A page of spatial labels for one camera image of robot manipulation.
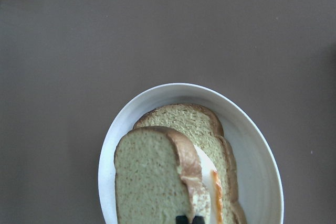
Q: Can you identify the fried egg toy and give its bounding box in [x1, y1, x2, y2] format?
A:
[194, 145, 223, 223]

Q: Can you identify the bread slice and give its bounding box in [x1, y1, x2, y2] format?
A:
[133, 103, 247, 223]
[114, 126, 211, 223]

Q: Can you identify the bread slice in plate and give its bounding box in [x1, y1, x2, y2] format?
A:
[133, 103, 247, 223]

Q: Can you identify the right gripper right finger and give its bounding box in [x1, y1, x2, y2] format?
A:
[192, 216, 205, 224]

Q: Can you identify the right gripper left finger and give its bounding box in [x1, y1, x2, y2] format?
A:
[175, 216, 189, 224]

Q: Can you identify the white round bowl plate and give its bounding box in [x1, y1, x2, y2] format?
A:
[98, 83, 284, 223]

